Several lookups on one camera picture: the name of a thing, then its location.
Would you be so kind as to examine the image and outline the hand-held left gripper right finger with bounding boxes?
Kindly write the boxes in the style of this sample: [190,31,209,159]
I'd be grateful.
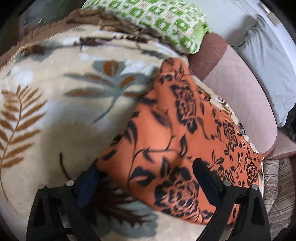
[193,159,270,241]

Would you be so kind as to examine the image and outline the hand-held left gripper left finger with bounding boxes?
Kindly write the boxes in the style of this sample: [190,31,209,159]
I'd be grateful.
[26,160,102,241]

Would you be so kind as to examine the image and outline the orange floral blouse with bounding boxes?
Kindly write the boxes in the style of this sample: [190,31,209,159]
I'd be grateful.
[96,58,264,226]

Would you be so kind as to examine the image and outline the leaf print blanket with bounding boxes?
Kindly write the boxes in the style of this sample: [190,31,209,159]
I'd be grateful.
[0,24,262,241]

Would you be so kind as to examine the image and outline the striped cushion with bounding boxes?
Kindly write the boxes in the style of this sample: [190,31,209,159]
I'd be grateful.
[262,158,296,234]

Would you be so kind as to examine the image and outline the pink cushion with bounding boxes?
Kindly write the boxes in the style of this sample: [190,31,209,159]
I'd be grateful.
[266,132,296,160]

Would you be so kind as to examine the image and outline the pink bolster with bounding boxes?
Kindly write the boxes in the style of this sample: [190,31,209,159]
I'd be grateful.
[188,32,278,158]

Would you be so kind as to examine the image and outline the dark fluffy cloth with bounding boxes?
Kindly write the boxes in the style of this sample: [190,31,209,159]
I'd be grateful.
[285,113,296,142]

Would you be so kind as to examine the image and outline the grey-blue pillow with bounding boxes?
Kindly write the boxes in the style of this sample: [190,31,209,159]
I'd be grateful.
[228,14,296,128]

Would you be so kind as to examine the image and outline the brown bed sheet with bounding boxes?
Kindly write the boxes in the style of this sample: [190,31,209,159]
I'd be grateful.
[0,9,139,67]

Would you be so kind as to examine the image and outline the green checked pillow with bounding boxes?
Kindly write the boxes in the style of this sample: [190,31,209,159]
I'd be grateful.
[80,0,212,55]

